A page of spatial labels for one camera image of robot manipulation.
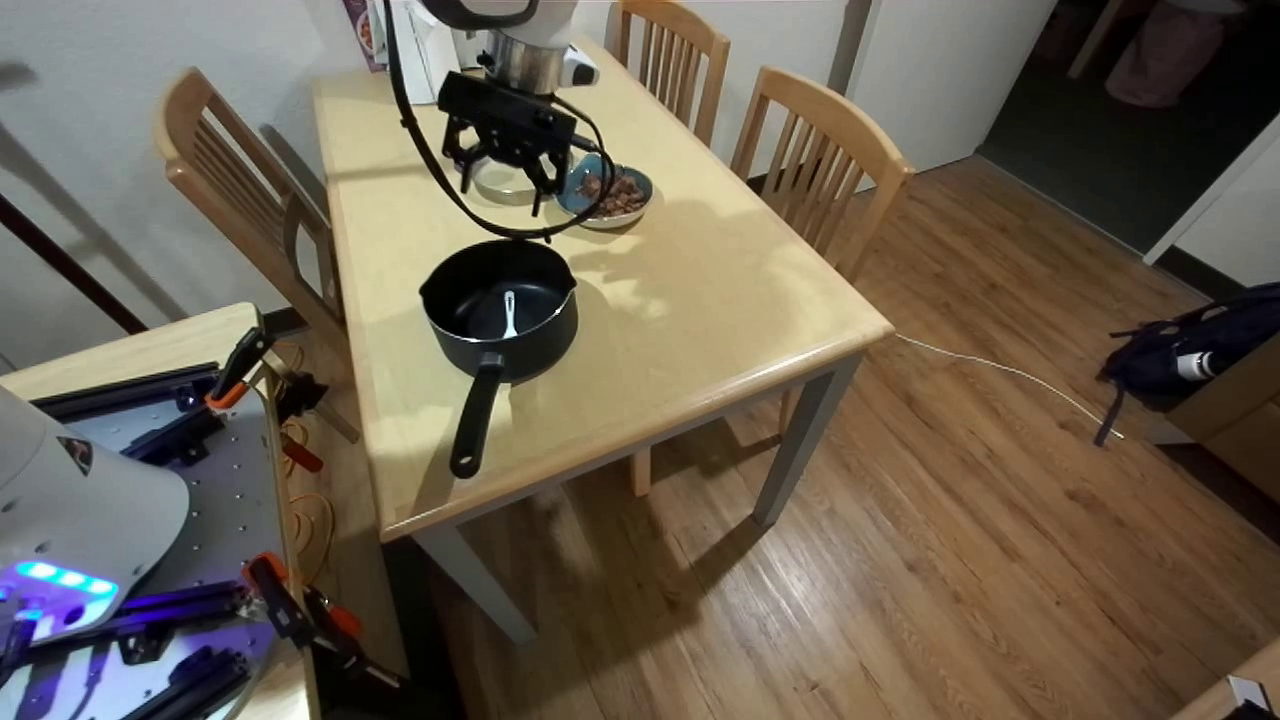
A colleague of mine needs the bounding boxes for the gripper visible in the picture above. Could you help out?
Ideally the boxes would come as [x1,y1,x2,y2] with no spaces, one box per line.
[442,98,580,218]

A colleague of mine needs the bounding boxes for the clear glass dish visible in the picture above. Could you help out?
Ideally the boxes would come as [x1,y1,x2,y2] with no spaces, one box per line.
[468,155,548,207]

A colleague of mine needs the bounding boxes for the blue bowl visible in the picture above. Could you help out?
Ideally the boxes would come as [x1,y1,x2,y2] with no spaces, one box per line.
[556,152,655,232]

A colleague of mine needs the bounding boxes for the brown food pieces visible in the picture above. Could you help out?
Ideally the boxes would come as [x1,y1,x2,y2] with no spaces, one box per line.
[578,170,649,217]

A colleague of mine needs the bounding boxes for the white appliance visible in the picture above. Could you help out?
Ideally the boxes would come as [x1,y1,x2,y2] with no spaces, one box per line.
[384,0,489,106]

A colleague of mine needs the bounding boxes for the printed box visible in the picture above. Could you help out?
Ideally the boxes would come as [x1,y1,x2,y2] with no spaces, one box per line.
[342,0,390,74]

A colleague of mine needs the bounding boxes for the wooden chair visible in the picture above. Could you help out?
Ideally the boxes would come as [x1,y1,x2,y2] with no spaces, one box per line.
[629,66,916,499]
[603,0,732,148]
[152,66,353,353]

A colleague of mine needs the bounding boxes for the orange and black clamp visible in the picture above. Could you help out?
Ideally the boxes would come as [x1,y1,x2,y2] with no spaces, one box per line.
[242,552,403,691]
[204,326,278,412]

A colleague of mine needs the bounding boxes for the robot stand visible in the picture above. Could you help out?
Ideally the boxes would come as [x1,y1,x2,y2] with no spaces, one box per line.
[0,302,323,720]

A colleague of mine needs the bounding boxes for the dark handrail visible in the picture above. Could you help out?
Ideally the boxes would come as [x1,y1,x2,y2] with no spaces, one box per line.
[0,190,151,337]

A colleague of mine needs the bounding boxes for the pink bag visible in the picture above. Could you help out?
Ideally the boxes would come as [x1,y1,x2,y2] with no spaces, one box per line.
[1104,0,1228,110]

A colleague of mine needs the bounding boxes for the dark blue backpack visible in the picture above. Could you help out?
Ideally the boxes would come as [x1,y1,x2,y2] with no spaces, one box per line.
[1093,282,1280,448]

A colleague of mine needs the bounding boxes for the wooden cabinet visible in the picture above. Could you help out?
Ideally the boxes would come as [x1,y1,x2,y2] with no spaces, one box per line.
[1148,334,1280,503]

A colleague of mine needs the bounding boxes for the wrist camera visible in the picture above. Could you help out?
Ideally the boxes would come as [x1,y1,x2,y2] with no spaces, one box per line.
[437,70,546,123]

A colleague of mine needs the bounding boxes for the black pot with handle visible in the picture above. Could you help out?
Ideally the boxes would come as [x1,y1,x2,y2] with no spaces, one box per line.
[419,238,580,480]

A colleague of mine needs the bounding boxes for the white cable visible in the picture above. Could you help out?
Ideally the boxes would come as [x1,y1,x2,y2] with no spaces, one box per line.
[892,332,1127,442]

